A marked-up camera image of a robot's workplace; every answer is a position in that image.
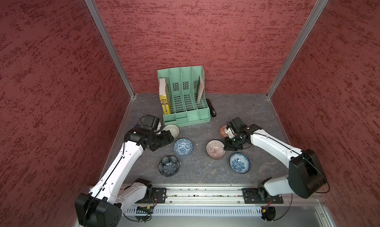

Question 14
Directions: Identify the dark flower pattern bowl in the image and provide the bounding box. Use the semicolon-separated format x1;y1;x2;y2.
158;156;180;177

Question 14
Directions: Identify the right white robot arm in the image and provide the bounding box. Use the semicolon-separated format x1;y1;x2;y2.
224;122;328;202

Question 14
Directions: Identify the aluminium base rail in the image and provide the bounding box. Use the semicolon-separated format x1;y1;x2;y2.
152;184;326;207

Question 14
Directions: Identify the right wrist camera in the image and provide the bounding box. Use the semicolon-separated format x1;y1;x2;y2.
225;117;247;138

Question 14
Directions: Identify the green triangle pattern bowl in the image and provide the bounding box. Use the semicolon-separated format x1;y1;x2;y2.
163;124;180;139

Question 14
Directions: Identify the blue floral bowl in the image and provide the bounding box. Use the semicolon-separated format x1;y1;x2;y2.
229;153;250;174
173;139;194;157

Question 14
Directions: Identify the orange diamond pattern bowl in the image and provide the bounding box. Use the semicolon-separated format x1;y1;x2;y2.
219;125;229;139

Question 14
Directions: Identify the green plastic file organizer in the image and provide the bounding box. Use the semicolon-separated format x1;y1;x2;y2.
157;66;211;128

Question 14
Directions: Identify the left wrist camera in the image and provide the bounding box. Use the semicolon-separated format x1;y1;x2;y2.
139;114;160;132

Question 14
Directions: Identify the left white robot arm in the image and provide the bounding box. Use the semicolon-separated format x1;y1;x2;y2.
75;129;174;227

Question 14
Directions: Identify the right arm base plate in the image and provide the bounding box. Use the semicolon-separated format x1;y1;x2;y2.
242;188;284;204

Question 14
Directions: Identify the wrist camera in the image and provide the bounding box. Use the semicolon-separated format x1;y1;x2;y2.
225;117;247;138
139;114;160;132

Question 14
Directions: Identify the yellow white book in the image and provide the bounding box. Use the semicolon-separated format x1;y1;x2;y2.
159;78;171;115

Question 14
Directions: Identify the pink striped bowl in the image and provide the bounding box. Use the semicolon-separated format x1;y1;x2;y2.
206;140;226;160

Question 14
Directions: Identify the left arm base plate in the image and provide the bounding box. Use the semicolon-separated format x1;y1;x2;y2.
137;187;167;204

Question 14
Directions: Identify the thin pink booklet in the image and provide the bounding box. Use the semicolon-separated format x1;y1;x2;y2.
197;75;205;103

